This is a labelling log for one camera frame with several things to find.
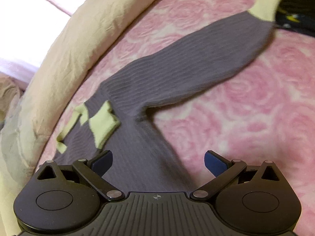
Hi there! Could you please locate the purple cream knit cardigan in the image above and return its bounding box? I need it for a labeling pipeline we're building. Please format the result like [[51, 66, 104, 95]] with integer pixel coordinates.
[[55, 0, 281, 192]]

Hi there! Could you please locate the pink floral bed blanket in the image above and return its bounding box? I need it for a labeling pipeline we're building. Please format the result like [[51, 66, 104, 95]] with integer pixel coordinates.
[[41, 0, 314, 235]]

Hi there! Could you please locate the rolled grey pink duvet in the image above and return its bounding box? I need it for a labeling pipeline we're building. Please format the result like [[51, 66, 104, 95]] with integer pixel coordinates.
[[1, 0, 155, 235]]

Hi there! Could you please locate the navy floral folded garment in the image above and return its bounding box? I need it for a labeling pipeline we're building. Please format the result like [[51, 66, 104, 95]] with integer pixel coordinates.
[[275, 0, 314, 37]]

